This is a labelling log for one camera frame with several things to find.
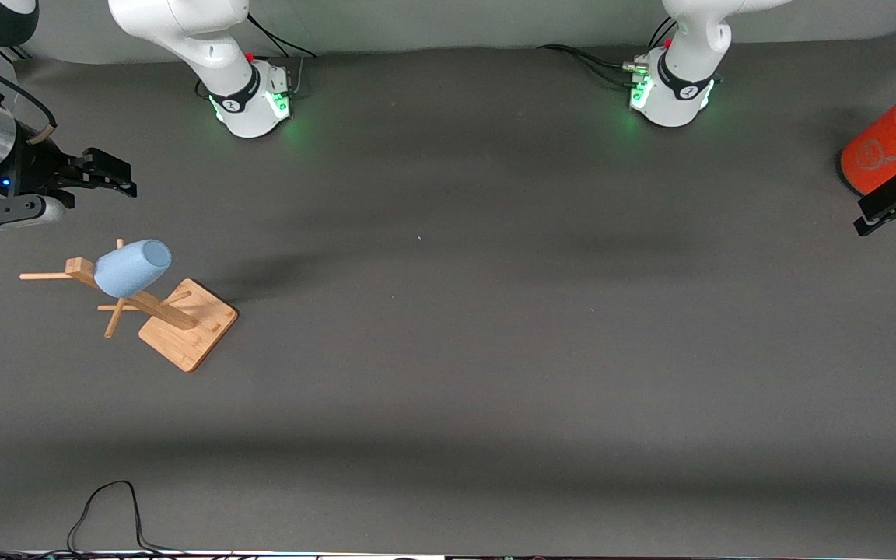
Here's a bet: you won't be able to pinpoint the light blue cup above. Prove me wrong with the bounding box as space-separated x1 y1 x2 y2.
94 240 173 299

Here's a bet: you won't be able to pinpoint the wooden cup rack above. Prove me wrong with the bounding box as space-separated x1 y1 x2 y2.
20 239 239 373

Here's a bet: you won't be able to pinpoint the orange can with grey lid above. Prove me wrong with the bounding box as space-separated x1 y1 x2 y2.
840 78 896 196

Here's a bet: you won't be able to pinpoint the dark grey table mat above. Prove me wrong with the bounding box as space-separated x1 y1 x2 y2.
0 27 896 558

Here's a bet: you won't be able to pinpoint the thin black looped cable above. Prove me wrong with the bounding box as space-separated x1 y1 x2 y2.
67 480 186 558

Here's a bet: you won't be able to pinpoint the black left base cable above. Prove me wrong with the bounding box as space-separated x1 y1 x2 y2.
537 16 678 86

